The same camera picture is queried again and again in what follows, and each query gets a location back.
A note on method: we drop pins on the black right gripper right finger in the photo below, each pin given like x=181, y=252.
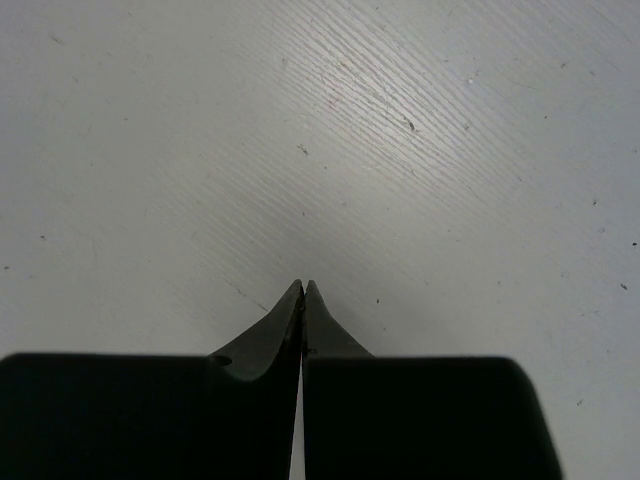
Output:
x=452, y=417

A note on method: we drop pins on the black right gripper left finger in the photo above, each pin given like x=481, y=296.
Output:
x=226, y=415

